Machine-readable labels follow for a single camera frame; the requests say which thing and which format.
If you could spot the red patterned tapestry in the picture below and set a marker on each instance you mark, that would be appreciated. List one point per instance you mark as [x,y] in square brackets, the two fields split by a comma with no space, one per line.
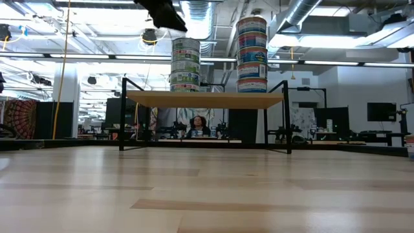
[19,118]

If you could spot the wooden shelf with black legs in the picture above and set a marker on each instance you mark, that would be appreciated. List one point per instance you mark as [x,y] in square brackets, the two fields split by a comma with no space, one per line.
[203,100]

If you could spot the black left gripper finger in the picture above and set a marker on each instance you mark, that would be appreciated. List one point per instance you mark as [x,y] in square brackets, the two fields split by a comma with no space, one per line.
[165,14]

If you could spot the black ceiling camera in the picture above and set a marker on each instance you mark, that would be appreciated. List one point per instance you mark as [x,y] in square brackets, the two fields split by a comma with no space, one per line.
[149,36]

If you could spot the black partition panel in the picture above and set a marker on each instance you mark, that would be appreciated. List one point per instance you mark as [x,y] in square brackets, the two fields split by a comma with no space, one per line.
[242,126]
[333,118]
[113,111]
[48,119]

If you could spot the long ceiling light strip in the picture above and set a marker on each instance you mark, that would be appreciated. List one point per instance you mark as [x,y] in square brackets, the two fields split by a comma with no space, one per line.
[339,62]
[81,56]

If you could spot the smooth silver ventilation duct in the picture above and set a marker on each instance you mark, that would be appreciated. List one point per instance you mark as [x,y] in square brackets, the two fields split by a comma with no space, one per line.
[297,13]

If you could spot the white floral cloth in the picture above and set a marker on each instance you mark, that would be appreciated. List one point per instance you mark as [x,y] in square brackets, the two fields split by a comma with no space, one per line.
[302,118]

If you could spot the black metal table frame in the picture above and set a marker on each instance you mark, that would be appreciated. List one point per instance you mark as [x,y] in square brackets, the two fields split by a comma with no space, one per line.
[64,143]

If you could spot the black wall monitor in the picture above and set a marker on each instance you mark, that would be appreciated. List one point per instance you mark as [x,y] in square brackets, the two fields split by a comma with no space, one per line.
[381,111]

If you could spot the ribbed silver ventilation duct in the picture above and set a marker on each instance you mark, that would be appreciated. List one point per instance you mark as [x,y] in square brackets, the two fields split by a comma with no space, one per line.
[199,19]

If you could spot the person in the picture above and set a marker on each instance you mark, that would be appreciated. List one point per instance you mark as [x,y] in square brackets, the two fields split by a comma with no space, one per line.
[198,124]

